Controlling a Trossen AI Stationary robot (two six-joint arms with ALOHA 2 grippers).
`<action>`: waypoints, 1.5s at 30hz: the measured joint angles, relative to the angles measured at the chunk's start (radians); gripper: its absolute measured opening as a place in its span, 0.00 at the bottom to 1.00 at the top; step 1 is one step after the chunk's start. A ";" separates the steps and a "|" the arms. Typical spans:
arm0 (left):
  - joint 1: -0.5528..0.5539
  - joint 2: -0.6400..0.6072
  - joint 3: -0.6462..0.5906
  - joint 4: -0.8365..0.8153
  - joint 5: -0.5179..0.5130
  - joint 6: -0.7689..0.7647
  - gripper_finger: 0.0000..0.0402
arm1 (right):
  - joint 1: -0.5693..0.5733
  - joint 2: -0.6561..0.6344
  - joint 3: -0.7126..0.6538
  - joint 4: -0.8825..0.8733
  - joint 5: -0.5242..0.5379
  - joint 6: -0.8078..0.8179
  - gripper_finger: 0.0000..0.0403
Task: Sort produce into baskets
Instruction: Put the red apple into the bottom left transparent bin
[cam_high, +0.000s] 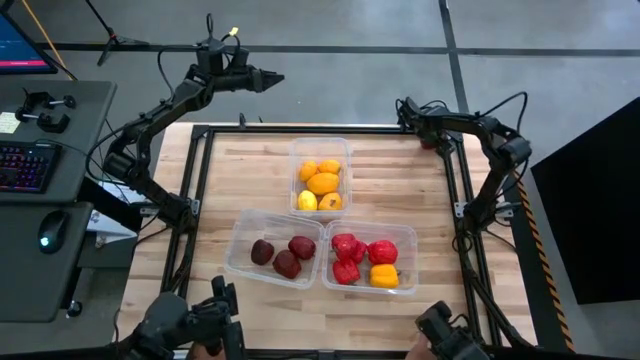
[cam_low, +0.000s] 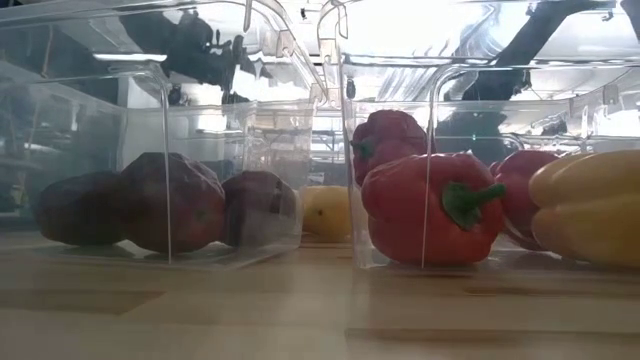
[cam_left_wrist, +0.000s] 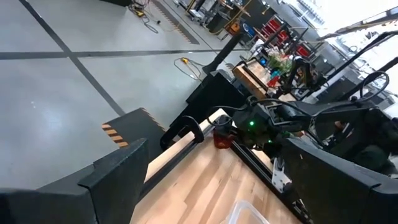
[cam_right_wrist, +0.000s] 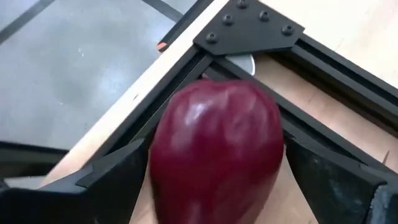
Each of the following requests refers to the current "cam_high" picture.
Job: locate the gray desk top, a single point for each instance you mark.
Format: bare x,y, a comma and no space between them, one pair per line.
85,150

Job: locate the computer monitor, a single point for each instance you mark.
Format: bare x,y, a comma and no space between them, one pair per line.
20,50

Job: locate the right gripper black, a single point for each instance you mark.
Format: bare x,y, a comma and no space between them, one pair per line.
440,132

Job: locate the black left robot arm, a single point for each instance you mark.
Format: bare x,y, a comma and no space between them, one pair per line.
150,120

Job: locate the yellow bell pepper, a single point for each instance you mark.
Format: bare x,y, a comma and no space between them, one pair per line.
384,276

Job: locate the backlit black keyboard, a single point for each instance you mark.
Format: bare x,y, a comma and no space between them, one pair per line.
25,167

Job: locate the yellow black hazard tape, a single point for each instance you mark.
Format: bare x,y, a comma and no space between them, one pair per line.
544,260

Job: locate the bright yellow lemon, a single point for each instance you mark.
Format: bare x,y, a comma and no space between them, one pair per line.
307,201

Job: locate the white paper sheet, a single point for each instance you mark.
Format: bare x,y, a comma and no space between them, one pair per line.
107,227

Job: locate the pale sticky note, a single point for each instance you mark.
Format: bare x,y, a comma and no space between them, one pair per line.
7,122

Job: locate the black screw clamp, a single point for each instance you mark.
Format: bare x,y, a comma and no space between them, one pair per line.
37,97
50,122

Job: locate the black computer mouse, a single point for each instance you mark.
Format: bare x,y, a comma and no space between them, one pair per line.
52,230

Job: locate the large black panel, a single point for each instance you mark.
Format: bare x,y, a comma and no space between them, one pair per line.
590,210

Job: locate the clear plastic bin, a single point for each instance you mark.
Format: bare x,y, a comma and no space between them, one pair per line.
245,230
320,147
407,235

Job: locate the black aluminium table frame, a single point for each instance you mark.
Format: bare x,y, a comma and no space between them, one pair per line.
325,129

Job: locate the dark gray desk shelf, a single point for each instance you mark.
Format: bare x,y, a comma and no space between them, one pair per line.
30,285

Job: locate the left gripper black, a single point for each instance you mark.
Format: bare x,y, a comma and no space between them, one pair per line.
245,80

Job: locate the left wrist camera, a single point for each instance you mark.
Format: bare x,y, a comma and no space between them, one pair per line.
210,60

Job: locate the person's hand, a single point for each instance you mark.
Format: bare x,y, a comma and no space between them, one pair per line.
417,350
197,354

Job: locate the dark red beet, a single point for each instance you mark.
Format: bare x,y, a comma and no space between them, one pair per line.
302,247
262,251
286,264

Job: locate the large orange-yellow lemon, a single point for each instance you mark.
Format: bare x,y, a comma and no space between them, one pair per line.
323,184

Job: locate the small black knob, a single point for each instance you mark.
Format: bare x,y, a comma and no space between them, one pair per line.
74,308

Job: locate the yellow lemon with brown mark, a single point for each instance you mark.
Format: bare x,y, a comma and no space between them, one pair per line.
330,202

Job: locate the red bell pepper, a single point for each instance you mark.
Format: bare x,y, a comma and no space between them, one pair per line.
346,271
382,251
428,145
361,254
343,244

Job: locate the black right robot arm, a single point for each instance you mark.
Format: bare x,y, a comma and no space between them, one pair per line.
500,145

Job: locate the black tripod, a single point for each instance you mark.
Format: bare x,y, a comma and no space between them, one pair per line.
114,37

